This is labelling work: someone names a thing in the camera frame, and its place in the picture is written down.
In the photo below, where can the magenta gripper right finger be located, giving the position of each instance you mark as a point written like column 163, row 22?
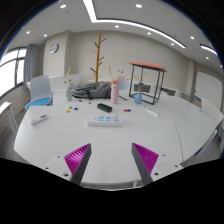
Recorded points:
column 145, row 160

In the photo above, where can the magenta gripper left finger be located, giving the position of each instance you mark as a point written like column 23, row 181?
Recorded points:
column 77, row 162

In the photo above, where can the black charger block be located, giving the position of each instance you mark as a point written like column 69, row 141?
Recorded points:
column 104, row 107

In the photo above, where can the white power strip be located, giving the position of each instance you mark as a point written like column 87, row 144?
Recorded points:
column 104, row 120

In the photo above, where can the white marker pen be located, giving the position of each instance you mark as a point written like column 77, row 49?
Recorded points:
column 153, row 113

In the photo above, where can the blue vase with flowers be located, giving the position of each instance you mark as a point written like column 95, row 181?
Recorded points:
column 140, row 84

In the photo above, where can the green vase with flowers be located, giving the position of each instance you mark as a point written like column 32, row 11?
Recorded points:
column 67, row 82

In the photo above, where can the grey backpack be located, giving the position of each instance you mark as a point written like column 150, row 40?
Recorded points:
column 93, row 91

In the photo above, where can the pink vase with flowers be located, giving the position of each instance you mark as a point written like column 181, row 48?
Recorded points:
column 114, row 90

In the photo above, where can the white chair blue cushion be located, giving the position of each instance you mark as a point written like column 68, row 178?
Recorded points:
column 40, row 90

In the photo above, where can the white whiteboard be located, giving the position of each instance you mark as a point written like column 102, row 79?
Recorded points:
column 208, row 87

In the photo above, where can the wooden coat rack tree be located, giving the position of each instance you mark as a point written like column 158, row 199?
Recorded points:
column 99, row 59

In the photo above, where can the grey window curtain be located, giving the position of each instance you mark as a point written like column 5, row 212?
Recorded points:
column 29, row 64

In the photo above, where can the black frame orange-top side table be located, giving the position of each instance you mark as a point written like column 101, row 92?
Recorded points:
column 153, row 80

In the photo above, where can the round wall clock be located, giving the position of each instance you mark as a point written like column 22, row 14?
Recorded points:
column 53, row 48

